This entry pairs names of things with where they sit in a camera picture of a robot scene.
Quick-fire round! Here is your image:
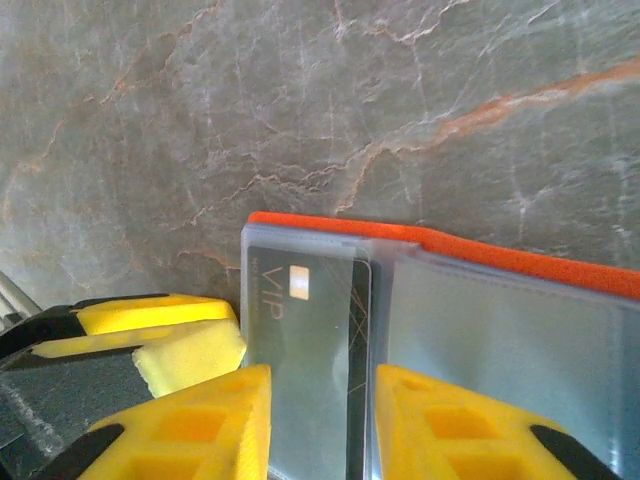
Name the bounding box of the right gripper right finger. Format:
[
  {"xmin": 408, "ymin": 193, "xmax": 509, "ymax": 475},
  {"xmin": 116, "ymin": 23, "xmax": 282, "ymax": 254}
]
[{"xmin": 374, "ymin": 363, "xmax": 624, "ymax": 480}]

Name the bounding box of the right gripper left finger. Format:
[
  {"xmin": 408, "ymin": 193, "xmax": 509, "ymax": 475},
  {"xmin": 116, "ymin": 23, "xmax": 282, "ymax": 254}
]
[{"xmin": 47, "ymin": 363, "xmax": 274, "ymax": 480}]

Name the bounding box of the black VIP credit card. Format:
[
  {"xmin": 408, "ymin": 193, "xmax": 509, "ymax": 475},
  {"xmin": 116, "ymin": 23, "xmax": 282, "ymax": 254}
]
[{"xmin": 247, "ymin": 244, "xmax": 374, "ymax": 480}]

